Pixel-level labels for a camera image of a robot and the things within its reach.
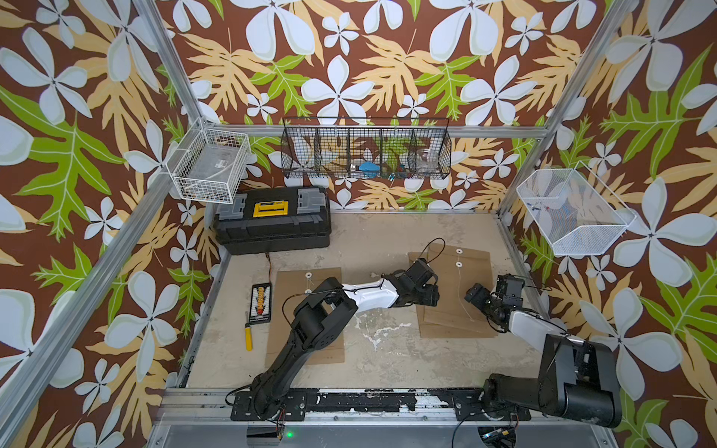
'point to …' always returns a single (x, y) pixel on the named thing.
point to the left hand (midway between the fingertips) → (435, 293)
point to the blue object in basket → (370, 169)
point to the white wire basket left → (208, 162)
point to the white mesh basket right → (579, 214)
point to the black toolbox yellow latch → (274, 220)
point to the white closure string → (308, 276)
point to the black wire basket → (370, 148)
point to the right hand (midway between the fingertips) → (474, 298)
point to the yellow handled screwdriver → (248, 334)
